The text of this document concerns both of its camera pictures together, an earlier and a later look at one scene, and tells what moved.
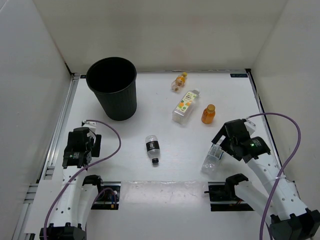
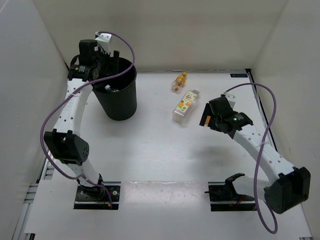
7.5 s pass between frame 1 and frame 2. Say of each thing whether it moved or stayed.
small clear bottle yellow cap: stayed
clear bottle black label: moved
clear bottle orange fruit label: stayed
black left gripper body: moved
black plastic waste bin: stayed
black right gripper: moved
